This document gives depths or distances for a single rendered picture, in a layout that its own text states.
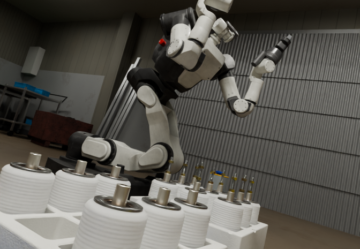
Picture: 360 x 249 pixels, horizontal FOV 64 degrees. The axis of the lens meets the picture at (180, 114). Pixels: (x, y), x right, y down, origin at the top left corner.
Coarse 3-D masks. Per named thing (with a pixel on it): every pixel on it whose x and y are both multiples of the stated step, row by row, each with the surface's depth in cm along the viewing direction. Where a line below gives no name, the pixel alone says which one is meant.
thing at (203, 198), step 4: (184, 188) 94; (184, 192) 92; (188, 192) 91; (180, 196) 94; (184, 196) 92; (200, 196) 91; (204, 196) 92; (208, 196) 94; (200, 200) 91; (204, 200) 91; (204, 204) 92
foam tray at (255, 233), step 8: (136, 200) 96; (264, 224) 109; (208, 232) 82; (216, 232) 81; (224, 232) 80; (232, 232) 80; (240, 232) 83; (248, 232) 86; (256, 232) 94; (264, 232) 106; (216, 240) 81; (224, 240) 80; (232, 240) 79; (240, 240) 78; (248, 240) 85; (256, 240) 96; (264, 240) 109; (232, 248) 78; (240, 248) 78; (248, 248) 87; (256, 248) 98
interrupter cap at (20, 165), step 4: (12, 164) 53; (16, 164) 54; (20, 164) 56; (24, 164) 57; (20, 168) 52; (24, 168) 53; (28, 168) 54; (40, 168) 58; (44, 168) 59; (36, 172) 53; (40, 172) 54; (44, 172) 55; (48, 172) 56
